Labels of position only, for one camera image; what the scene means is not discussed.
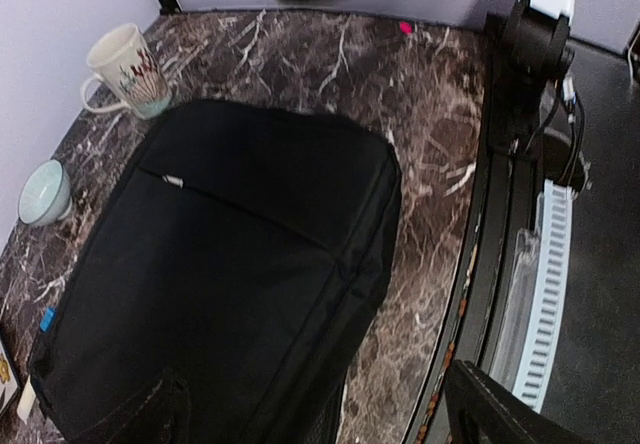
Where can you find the floral square plate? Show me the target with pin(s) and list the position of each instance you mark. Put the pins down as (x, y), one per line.
(10, 384)

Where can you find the small pink eraser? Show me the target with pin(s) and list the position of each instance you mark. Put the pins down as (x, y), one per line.
(406, 27)

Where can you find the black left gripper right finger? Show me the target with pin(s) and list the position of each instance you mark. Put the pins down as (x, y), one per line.
(480, 410)

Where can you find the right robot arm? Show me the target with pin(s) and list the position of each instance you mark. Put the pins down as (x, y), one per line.
(533, 83)

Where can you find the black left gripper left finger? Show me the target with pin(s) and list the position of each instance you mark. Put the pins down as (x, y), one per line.
(158, 413)

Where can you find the yellow highlighter pen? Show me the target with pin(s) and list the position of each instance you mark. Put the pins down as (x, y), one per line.
(26, 403)

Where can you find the white slotted cable duct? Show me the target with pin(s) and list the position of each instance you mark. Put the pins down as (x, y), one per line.
(554, 232)

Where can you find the blue capped black marker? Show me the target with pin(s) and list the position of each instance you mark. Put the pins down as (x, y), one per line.
(47, 319)

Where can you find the black student backpack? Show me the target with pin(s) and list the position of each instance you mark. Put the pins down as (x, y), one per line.
(246, 248)

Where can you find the pale green bowl centre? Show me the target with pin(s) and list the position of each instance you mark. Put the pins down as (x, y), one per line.
(46, 195)

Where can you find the cream floral mug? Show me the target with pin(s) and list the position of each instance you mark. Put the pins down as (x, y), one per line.
(122, 61)

